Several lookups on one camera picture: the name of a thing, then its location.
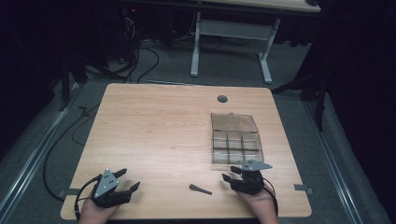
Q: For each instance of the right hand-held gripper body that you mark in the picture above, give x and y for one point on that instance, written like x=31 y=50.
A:
x=249 y=180

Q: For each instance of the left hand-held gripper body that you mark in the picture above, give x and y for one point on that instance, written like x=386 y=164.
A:
x=106 y=184

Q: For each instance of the small dark tapered stick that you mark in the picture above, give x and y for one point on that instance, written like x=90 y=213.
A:
x=199 y=189

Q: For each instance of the clear plastic compartment box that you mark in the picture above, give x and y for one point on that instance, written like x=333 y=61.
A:
x=235 y=140

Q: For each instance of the person's right hand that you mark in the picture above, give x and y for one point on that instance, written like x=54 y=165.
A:
x=260 y=207

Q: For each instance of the person's left hand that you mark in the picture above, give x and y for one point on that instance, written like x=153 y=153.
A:
x=95 y=214

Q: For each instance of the round grey table grommet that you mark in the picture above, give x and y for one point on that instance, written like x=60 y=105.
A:
x=222 y=99

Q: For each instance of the black metal stand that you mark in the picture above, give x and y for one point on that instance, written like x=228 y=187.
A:
x=317 y=93
x=65 y=84

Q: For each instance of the white-framed desk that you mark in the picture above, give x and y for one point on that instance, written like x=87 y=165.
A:
x=236 y=29

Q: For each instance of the grey table edge bracket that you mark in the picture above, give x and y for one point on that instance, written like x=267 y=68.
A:
x=303 y=188
x=70 y=193

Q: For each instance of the aluminium floor rail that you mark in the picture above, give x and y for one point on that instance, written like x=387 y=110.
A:
x=333 y=161
x=31 y=161

